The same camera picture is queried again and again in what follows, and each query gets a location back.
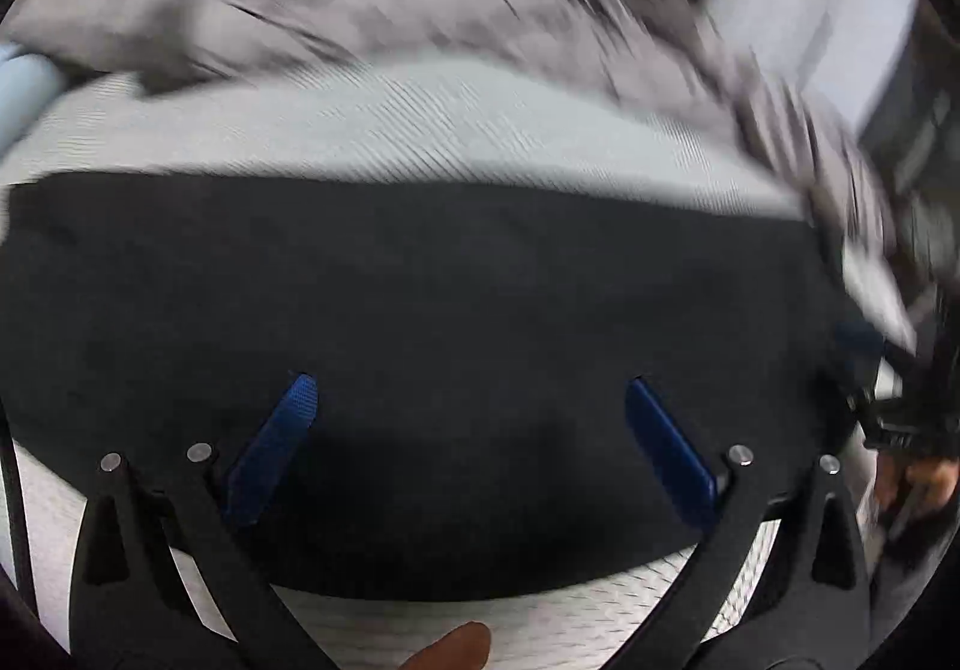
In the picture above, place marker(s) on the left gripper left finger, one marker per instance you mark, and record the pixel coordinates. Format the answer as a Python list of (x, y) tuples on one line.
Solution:
[(158, 580)]

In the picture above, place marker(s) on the dark open shelf unit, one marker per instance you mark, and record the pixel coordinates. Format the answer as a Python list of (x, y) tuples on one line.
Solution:
[(911, 144)]

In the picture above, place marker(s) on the grey rumpled comforter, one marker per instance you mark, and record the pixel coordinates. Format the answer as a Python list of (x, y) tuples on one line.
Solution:
[(647, 55)]

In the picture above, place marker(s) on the right hand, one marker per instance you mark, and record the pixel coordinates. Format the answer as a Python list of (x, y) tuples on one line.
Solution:
[(895, 473)]

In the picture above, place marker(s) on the light blue pillow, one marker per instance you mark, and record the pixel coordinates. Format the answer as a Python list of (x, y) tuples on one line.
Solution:
[(28, 84)]

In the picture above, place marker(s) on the white dotted mattress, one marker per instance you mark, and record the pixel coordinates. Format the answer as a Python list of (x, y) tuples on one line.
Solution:
[(457, 117)]

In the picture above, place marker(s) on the left hand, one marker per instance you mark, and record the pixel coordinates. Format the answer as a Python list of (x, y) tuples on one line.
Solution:
[(466, 647)]

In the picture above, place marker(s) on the black pants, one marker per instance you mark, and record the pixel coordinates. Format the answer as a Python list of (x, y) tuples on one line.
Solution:
[(471, 343)]

